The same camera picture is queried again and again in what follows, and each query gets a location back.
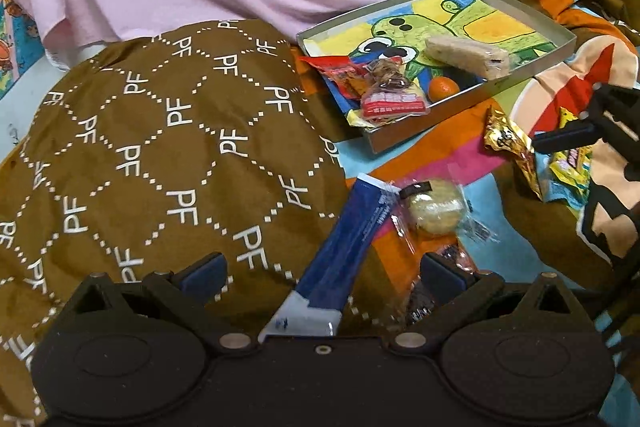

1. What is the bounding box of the yellow green snack packet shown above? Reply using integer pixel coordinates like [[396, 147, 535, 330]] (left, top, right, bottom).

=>
[[541, 106, 597, 210]]

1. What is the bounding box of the round pastry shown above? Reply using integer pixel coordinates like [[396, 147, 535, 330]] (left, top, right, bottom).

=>
[[390, 176, 499, 255]]

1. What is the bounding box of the gold snack packet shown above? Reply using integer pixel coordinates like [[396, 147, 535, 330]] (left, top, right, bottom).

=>
[[483, 106, 542, 199]]

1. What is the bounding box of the blue and white snack bar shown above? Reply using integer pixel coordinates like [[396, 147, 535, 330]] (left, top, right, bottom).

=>
[[258, 174, 399, 343]]

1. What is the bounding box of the pale rice cracker bar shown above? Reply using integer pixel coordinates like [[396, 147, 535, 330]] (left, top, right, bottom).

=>
[[425, 36, 511, 81]]

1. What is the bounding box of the red and white snack packet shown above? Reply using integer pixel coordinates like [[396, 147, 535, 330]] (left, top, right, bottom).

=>
[[360, 83, 430, 121]]

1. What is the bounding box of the dark brown snack packet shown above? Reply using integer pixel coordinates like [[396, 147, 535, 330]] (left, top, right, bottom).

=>
[[367, 56, 409, 91]]

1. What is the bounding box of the colourful cartoon blanket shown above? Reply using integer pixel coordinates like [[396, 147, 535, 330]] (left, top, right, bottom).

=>
[[294, 0, 640, 427]]

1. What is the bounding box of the brown PF patterned pillow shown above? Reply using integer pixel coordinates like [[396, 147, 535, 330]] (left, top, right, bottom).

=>
[[1, 20, 357, 426]]

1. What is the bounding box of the small orange fruit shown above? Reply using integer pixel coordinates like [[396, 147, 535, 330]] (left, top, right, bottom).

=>
[[427, 76, 460, 103]]

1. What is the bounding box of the grey tray with cartoon towel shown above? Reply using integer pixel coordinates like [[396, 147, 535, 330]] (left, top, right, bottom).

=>
[[297, 0, 576, 153]]

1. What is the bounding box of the red snack packet in tray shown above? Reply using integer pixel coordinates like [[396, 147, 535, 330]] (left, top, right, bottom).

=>
[[300, 55, 372, 101]]

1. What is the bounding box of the cartoon wall poster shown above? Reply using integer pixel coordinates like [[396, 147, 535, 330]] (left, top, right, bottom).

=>
[[0, 0, 44, 98]]

